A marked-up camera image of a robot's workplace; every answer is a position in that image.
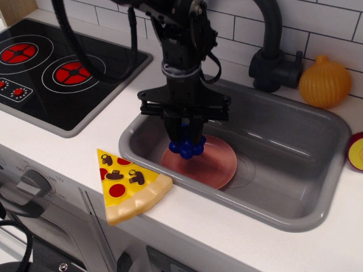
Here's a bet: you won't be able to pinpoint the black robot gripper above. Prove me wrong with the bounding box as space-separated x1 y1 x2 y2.
138 76 231 145

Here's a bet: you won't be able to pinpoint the blue toy blueberries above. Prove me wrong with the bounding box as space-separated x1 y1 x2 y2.
168 124 206 160

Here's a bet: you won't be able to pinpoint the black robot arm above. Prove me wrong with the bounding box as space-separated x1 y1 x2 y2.
117 1 231 144

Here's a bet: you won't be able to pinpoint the pink plastic plate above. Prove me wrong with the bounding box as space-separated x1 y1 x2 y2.
161 135 237 189

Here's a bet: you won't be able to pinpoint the grey plastic sink basin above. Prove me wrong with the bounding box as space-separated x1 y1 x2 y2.
119 80 352 232

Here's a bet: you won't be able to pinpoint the toy pizza slice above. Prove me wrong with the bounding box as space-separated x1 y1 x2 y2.
97 149 173 226

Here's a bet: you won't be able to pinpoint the dark grey toy faucet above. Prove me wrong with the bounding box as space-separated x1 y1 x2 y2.
249 1 303 93

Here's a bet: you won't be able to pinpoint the yellow toy onion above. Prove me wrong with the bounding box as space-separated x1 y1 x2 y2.
298 55 352 109

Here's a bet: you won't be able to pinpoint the black toy stove top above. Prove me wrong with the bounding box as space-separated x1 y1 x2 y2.
0 18 154 139

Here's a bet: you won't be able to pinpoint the grey toy oven front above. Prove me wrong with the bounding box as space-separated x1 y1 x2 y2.
0 144 120 272

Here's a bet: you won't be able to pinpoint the grey oven knob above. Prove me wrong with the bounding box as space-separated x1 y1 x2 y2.
16 169 52 197

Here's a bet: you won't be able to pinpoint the purple toy fruit half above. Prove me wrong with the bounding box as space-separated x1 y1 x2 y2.
347 132 362 172

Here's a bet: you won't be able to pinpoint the black braided cable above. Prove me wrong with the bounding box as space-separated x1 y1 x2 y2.
50 0 140 85
0 219 34 272

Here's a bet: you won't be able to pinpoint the black braided cable lower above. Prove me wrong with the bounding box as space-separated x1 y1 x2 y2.
0 219 34 272

